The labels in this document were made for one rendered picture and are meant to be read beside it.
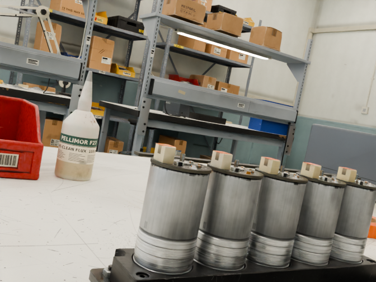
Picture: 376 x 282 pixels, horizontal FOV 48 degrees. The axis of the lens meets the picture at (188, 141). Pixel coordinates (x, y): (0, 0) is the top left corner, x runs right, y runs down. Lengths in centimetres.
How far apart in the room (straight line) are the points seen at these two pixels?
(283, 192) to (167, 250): 6
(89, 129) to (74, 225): 13
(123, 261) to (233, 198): 5
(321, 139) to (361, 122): 508
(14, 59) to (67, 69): 28
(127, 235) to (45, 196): 9
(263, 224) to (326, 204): 4
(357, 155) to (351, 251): 43
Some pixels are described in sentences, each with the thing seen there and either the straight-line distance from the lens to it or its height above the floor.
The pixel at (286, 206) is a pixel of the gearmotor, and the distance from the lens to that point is 20.
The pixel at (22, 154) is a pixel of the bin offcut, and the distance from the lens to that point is 37.
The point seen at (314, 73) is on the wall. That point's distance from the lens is 641.
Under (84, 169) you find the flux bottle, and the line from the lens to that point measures 39.
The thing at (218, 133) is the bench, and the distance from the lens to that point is 303.
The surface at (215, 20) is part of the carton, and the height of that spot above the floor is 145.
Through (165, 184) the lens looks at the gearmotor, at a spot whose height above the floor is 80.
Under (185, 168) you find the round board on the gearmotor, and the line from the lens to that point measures 16.
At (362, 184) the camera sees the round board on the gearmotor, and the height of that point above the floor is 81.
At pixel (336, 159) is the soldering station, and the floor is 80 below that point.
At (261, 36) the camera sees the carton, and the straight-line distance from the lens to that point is 325.
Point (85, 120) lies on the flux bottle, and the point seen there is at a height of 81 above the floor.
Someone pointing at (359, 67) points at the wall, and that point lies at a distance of 596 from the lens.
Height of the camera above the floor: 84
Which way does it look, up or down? 5 degrees down
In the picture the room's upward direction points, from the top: 11 degrees clockwise
